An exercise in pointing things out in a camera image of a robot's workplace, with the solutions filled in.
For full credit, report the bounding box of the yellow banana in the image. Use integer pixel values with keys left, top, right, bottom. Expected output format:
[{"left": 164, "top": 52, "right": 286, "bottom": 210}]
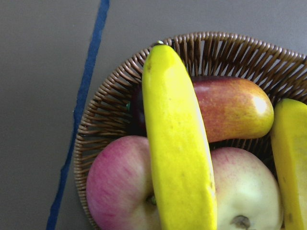
[
  {"left": 142, "top": 45, "right": 217, "bottom": 230},
  {"left": 271, "top": 99, "right": 307, "bottom": 230}
]

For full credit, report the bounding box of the brown wicker basket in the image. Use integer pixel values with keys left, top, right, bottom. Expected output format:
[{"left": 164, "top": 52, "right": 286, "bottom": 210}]
[{"left": 73, "top": 32, "right": 307, "bottom": 230}]

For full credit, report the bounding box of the red yellow mango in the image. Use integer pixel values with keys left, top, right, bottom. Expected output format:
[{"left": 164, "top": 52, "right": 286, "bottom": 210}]
[{"left": 192, "top": 76, "right": 274, "bottom": 143}]

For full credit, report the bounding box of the pink red apple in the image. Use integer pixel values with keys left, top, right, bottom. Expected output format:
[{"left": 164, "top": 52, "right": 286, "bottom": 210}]
[{"left": 86, "top": 136, "right": 161, "bottom": 230}]

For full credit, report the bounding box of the pale green apple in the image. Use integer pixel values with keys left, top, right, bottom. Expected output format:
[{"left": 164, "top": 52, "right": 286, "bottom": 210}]
[{"left": 211, "top": 147, "right": 283, "bottom": 230}]

